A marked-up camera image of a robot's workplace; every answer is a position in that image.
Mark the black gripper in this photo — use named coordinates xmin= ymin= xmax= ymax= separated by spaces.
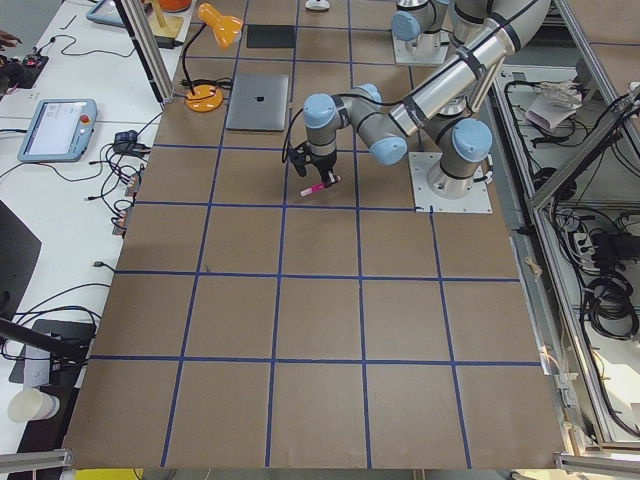
xmin=310 ymin=151 xmax=338 ymax=188

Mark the pink pen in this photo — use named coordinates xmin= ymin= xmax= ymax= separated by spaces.
xmin=300 ymin=182 xmax=333 ymax=197

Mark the white computer mouse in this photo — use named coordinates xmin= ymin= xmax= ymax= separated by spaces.
xmin=305 ymin=0 xmax=330 ymax=12

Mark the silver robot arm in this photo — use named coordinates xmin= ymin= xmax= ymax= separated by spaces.
xmin=391 ymin=0 xmax=449 ymax=54
xmin=283 ymin=1 xmax=550 ymax=198

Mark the silver laptop notebook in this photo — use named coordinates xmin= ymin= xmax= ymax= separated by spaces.
xmin=226 ymin=73 xmax=289 ymax=132

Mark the black mousepad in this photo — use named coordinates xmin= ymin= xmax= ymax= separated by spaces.
xmin=246 ymin=24 xmax=296 ymax=49

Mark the orange desk lamp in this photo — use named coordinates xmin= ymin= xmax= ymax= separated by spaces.
xmin=181 ymin=2 xmax=246 ymax=114

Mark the black power adapter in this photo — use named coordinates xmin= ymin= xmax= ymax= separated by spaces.
xmin=154 ymin=35 xmax=183 ymax=50

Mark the wooden stand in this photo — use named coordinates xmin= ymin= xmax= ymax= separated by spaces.
xmin=149 ymin=0 xmax=184 ymax=39

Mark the blue teach pendant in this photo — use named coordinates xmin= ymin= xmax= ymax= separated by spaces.
xmin=17 ymin=99 xmax=98 ymax=163
xmin=86 ymin=0 xmax=124 ymax=28

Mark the white paper cup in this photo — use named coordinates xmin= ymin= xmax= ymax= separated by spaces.
xmin=7 ymin=388 xmax=60 ymax=423

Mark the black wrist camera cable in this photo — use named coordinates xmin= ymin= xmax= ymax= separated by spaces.
xmin=281 ymin=92 xmax=401 ymax=166

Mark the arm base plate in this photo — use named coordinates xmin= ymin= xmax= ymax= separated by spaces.
xmin=409 ymin=152 xmax=492 ymax=214
xmin=392 ymin=29 xmax=449 ymax=66

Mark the aluminium frame post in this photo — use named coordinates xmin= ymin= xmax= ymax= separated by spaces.
xmin=115 ymin=0 xmax=175 ymax=104

